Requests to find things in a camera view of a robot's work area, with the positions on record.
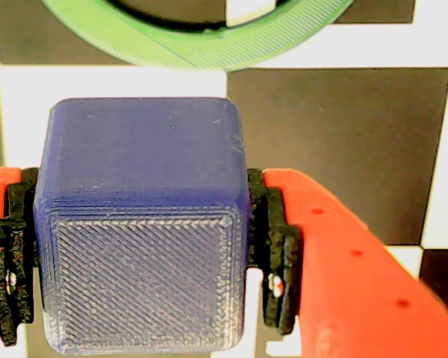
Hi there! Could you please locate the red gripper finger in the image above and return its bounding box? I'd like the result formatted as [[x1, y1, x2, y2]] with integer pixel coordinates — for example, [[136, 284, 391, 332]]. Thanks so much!
[[0, 166, 41, 358], [246, 167, 448, 358]]

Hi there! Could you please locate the blue cube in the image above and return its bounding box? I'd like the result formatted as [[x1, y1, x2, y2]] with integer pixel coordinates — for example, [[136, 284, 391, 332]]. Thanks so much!
[[33, 96, 253, 355]]

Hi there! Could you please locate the green plastic ring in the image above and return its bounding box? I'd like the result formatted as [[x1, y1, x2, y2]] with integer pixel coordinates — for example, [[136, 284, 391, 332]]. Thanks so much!
[[39, 0, 355, 72]]

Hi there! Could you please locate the black white marker board mat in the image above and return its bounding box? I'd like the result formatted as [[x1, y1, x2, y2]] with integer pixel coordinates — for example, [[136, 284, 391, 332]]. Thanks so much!
[[0, 0, 448, 358]]

